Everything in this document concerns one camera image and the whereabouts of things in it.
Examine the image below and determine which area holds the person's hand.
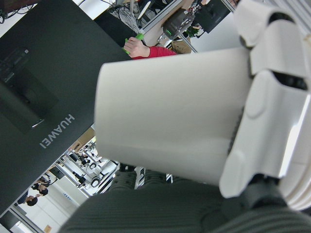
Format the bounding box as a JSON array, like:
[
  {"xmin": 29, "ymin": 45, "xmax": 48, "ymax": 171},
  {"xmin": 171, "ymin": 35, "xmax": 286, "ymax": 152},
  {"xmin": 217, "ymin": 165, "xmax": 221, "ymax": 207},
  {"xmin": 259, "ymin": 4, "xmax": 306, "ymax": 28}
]
[{"xmin": 124, "ymin": 37, "xmax": 150, "ymax": 59}]

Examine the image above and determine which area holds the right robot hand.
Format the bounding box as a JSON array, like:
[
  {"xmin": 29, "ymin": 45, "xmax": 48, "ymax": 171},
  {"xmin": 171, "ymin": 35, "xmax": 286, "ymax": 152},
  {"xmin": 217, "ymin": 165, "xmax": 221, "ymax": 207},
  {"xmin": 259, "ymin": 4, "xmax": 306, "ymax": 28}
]
[{"xmin": 58, "ymin": 0, "xmax": 311, "ymax": 233}]

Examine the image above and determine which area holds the green object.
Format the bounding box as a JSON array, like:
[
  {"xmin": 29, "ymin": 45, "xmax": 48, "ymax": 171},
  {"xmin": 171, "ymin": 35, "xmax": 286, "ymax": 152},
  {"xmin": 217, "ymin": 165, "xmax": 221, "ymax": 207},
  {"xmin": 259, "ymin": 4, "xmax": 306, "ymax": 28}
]
[{"xmin": 121, "ymin": 33, "xmax": 146, "ymax": 55}]

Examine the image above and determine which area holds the white paper cup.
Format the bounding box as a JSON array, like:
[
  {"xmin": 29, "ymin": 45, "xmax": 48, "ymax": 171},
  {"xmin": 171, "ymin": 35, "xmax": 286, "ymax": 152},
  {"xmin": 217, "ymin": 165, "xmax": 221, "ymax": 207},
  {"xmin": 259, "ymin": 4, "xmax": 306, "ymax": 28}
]
[{"xmin": 93, "ymin": 47, "xmax": 255, "ymax": 192}]

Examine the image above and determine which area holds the red sleeved forearm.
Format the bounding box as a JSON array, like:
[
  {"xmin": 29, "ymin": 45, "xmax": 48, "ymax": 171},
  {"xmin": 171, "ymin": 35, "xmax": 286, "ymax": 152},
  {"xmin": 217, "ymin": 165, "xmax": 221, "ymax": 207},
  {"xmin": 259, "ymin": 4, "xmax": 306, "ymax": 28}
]
[{"xmin": 132, "ymin": 46, "xmax": 177, "ymax": 60}]

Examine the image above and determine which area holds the cardboard box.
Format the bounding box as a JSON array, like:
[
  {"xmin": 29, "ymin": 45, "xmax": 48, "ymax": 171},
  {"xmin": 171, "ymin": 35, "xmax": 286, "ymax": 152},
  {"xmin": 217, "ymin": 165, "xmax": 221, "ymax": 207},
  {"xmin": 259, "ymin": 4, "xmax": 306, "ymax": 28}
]
[{"xmin": 171, "ymin": 38, "xmax": 192, "ymax": 54}]

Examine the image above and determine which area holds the grey device with green light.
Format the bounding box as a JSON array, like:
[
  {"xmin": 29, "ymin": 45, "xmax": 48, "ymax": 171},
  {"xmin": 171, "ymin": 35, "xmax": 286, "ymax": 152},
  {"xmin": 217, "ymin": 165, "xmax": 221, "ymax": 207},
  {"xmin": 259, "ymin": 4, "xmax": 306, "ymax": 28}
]
[{"xmin": 162, "ymin": 7, "xmax": 196, "ymax": 41}]

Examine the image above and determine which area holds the green plant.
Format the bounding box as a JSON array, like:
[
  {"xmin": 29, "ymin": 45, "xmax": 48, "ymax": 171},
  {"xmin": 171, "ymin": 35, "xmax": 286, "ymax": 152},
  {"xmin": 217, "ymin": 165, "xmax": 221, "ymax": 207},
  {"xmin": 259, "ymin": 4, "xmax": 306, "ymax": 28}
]
[{"xmin": 187, "ymin": 24, "xmax": 202, "ymax": 37}]

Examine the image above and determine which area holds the black Huawei monitor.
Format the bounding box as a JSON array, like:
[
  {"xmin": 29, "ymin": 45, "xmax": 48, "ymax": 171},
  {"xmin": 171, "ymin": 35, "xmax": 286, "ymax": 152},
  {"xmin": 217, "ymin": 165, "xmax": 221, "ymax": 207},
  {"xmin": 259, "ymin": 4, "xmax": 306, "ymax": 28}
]
[{"xmin": 0, "ymin": 0, "xmax": 137, "ymax": 216}]

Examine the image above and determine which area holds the black background monitor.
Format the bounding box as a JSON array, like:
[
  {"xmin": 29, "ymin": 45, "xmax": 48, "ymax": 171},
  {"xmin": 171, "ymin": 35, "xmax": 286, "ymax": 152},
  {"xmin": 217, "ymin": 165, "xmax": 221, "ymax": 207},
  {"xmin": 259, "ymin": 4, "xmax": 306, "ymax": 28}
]
[{"xmin": 194, "ymin": 0, "xmax": 231, "ymax": 33}]

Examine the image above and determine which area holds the person in dark clothes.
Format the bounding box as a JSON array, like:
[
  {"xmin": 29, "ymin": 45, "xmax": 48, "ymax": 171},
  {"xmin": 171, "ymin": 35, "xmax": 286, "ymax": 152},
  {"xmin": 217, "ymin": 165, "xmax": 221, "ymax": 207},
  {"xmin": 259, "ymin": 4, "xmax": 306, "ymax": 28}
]
[
  {"xmin": 33, "ymin": 182, "xmax": 49, "ymax": 196},
  {"xmin": 24, "ymin": 195, "xmax": 39, "ymax": 207}
]

